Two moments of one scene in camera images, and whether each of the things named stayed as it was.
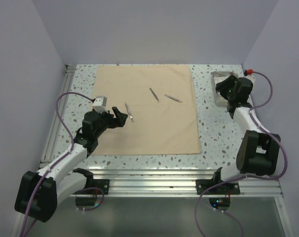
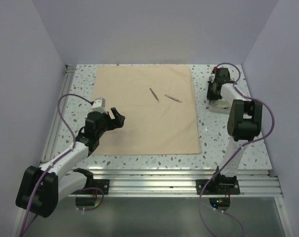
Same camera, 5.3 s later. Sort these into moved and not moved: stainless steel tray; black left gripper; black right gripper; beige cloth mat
Moved: stainless steel tray; black right gripper
Not moved: black left gripper; beige cloth mat
